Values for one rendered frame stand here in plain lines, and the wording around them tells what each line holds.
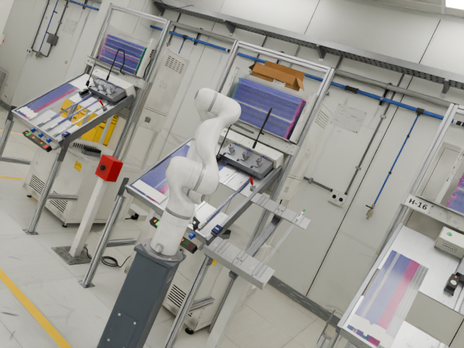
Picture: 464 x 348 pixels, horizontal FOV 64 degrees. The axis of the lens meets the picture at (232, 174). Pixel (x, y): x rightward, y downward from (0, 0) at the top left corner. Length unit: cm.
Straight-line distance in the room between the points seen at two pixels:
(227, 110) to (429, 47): 259
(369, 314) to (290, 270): 215
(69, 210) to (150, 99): 114
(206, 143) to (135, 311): 77
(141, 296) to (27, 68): 625
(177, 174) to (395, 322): 113
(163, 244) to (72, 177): 182
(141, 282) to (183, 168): 52
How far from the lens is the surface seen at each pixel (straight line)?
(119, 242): 265
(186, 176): 154
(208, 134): 164
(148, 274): 165
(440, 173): 235
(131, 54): 332
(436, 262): 213
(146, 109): 335
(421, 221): 234
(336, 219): 376
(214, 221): 210
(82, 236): 292
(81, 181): 323
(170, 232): 160
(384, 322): 186
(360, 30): 414
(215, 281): 239
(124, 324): 177
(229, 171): 237
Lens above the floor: 132
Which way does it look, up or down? 7 degrees down
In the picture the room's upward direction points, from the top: 24 degrees clockwise
